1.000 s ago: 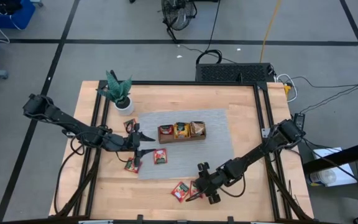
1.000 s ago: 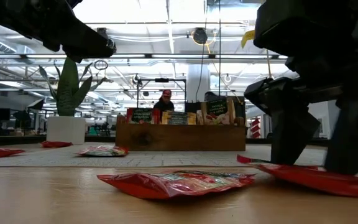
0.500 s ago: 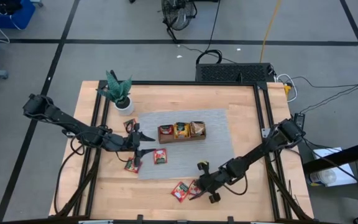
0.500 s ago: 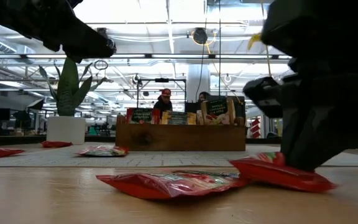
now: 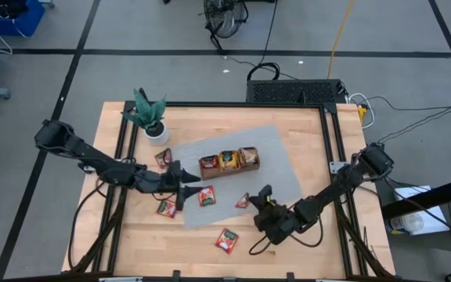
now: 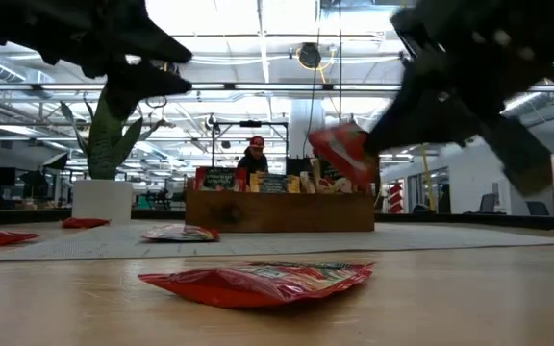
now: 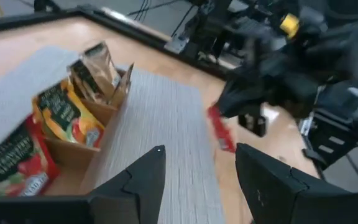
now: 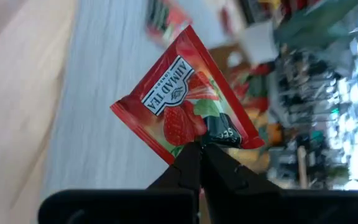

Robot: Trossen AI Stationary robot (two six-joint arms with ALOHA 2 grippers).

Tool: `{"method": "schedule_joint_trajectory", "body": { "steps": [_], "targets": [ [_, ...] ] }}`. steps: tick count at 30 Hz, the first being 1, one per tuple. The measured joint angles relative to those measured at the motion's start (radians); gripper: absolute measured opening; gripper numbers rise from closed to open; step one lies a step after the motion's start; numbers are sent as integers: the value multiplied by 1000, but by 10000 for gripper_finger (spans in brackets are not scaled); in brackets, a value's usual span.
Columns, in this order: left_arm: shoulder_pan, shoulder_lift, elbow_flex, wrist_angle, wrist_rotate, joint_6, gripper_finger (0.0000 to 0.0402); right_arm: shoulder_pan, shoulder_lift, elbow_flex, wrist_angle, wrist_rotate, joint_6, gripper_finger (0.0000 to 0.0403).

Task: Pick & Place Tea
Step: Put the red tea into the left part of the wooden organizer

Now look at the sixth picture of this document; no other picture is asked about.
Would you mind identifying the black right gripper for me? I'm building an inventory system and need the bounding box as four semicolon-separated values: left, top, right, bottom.
365;0;554;196

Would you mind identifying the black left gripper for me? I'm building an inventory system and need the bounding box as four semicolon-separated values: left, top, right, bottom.
36;0;194;121

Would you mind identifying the wooden tea box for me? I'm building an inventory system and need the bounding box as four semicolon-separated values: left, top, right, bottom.
184;178;376;234

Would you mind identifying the red distant rack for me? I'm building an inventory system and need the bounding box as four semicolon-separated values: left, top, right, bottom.
389;181;404;215

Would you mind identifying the green snake plant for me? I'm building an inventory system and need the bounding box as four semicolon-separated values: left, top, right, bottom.
59;88;167;182

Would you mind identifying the dark office chair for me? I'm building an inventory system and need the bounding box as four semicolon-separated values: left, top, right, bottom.
525;200;551;217
478;192;498;215

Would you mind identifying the white building column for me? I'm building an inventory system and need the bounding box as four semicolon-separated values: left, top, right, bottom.
289;98;327;160

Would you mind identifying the black computer tower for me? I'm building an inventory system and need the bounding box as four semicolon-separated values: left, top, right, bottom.
285;157;315;175

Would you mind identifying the grey woven placemat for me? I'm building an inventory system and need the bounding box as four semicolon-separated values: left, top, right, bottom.
0;221;554;263

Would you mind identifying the white plant pot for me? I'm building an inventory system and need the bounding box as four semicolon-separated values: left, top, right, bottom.
71;179;134;225

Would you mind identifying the person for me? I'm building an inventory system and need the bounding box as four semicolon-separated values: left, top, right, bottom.
237;136;270;175

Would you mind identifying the yellow hanging cable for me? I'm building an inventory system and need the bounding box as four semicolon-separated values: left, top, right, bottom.
418;143;437;212

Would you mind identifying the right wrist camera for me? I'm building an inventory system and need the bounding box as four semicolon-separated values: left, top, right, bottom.
390;8;446;59

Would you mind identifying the black hanging cable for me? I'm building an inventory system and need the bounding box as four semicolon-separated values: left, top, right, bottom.
337;0;343;124

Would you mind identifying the black frame rig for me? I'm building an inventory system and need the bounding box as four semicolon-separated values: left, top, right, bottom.
211;119;290;170

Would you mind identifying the black cable reel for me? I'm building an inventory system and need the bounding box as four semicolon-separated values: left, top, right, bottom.
297;41;324;70

